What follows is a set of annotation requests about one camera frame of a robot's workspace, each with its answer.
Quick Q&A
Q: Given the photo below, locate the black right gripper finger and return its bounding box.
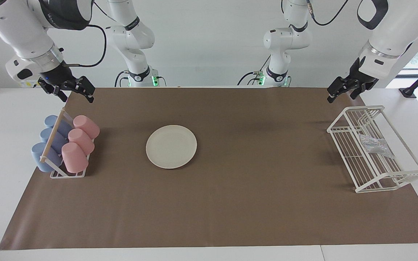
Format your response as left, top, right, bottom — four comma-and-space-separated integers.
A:
80, 75, 96, 104
54, 86, 69, 103

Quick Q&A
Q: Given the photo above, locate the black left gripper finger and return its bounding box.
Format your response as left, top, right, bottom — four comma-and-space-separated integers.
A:
350, 84, 368, 100
327, 78, 344, 104

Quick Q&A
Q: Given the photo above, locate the clear plastic wrap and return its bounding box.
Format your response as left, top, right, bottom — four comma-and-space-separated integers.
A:
360, 134, 393, 158

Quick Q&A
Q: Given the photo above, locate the cream round plate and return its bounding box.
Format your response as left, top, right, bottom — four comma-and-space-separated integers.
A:
146, 125, 197, 169

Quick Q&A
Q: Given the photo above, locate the blue plastic cup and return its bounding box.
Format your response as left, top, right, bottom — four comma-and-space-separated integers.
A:
31, 142, 63, 173
40, 128, 69, 153
44, 115, 73, 137

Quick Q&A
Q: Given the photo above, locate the pink plastic cup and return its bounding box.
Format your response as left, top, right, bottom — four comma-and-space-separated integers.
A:
68, 128, 95, 156
73, 115, 100, 140
61, 142, 89, 173

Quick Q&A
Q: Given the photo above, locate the brown table mat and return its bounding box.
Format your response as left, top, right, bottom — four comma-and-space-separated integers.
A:
0, 87, 418, 250

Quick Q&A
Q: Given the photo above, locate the black right base cable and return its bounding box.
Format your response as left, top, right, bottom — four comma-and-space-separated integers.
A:
114, 70, 130, 88

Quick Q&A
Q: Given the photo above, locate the black base cable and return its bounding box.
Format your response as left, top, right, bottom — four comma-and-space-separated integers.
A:
114, 70, 130, 88
237, 54, 272, 87

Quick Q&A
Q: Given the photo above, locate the white wall outlet box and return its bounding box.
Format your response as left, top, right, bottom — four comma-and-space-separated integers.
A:
16, 78, 46, 88

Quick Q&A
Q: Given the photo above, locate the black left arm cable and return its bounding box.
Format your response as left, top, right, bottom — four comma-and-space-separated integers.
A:
310, 0, 351, 26

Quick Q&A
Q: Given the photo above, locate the white wire dish rack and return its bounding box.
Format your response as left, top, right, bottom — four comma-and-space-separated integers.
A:
327, 105, 418, 194

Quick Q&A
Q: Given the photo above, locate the black left base cable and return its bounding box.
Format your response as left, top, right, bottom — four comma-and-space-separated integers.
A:
237, 54, 272, 87

